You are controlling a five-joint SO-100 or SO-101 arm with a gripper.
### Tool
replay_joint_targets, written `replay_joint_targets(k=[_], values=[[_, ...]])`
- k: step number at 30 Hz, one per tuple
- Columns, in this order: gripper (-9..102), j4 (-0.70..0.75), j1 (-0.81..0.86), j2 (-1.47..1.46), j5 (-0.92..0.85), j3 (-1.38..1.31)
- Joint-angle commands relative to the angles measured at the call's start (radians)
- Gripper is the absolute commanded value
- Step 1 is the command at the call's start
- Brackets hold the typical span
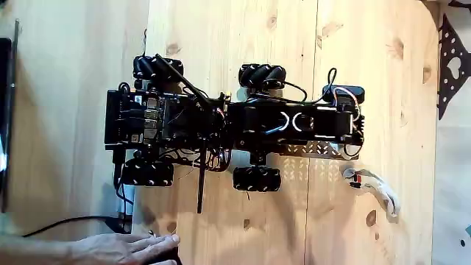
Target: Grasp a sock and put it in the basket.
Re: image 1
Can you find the black antenna rod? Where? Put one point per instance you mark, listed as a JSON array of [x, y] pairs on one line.
[[201, 184], [176, 75]]

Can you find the dark flat monitor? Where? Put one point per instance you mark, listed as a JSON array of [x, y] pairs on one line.
[[4, 110]]

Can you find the black roller wheel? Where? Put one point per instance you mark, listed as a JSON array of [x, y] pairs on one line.
[[158, 68], [147, 173], [262, 76], [257, 179]]

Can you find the person's hand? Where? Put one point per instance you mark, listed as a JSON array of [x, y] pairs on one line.
[[110, 248]]

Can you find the black oval wrist camera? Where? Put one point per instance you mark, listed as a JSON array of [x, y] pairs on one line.
[[329, 92]]

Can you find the white patterned sock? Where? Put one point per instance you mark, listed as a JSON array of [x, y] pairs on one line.
[[386, 195]]

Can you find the black perforated metal bracket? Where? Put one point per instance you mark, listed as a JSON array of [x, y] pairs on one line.
[[443, 73]]

